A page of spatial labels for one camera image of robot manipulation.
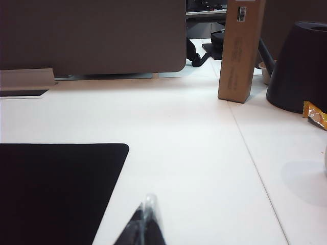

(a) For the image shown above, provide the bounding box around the orange snack packet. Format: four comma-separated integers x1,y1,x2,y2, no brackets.
302,100,327,132

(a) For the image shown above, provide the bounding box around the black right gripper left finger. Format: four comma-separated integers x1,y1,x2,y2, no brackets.
113,201,145,245

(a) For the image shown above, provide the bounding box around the black conical container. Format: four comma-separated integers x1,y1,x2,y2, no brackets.
266,21,327,114

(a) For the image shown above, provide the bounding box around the brown desk partition panel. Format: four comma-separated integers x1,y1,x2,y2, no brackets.
262,0,327,62

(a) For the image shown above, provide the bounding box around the tall cardboard box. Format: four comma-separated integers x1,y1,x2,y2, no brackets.
217,0,267,104

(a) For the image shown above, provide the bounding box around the grey desk divider panel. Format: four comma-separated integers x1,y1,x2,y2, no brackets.
0,0,188,77

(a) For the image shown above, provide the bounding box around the beige cable tray flap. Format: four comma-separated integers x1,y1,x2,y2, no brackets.
0,68,55,92

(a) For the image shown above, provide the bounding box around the dark grey metal rod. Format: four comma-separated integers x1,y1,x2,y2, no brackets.
258,37,277,78

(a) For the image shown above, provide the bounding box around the small white cup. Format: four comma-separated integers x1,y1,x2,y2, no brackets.
257,63,272,85

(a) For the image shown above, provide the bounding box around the black mouse pad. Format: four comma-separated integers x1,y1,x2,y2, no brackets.
0,143,130,245

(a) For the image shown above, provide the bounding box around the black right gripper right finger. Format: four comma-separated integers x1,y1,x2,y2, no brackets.
141,193,167,245

